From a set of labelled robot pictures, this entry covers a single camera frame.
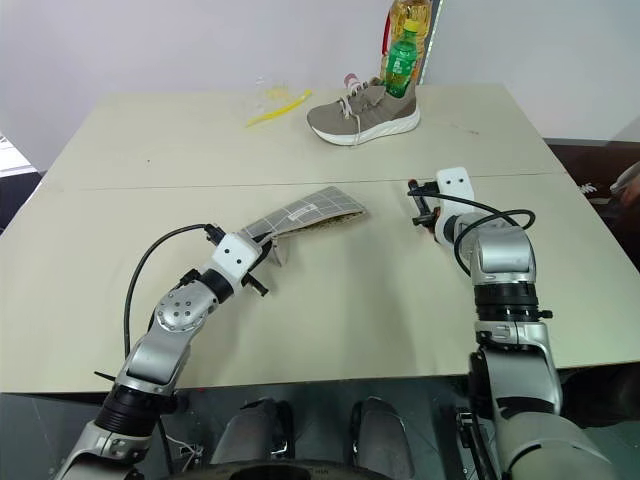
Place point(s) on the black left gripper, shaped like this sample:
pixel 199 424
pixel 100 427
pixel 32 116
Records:
pixel 253 265

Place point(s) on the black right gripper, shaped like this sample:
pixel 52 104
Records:
pixel 426 201

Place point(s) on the beige grid pencil pouch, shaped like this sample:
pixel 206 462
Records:
pixel 310 210

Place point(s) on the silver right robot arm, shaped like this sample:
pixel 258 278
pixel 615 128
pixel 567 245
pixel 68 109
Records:
pixel 502 255

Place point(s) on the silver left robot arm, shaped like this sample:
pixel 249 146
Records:
pixel 170 315

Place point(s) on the taupe sneaker with white sole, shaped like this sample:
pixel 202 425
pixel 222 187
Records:
pixel 370 112

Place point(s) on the green plastic soda bottle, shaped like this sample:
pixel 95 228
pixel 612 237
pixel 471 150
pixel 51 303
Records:
pixel 400 65

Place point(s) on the yellow toothbrush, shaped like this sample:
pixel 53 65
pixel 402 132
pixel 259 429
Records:
pixel 280 111

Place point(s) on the white coiled spring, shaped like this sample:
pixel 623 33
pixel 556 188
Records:
pixel 588 189

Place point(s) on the clear plastic wrapper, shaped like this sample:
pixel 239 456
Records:
pixel 274 93

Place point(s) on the large yellow oil bottle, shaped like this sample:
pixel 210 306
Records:
pixel 411 9

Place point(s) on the grey shoe of bystander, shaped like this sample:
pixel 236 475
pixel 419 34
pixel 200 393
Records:
pixel 627 182

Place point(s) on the black round base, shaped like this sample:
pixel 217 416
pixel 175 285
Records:
pixel 315 472

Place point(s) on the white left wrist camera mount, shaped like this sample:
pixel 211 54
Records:
pixel 232 255

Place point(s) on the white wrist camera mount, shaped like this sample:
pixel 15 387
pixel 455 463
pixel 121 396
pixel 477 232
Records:
pixel 452 182
pixel 232 255

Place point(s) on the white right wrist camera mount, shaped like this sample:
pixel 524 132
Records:
pixel 452 182

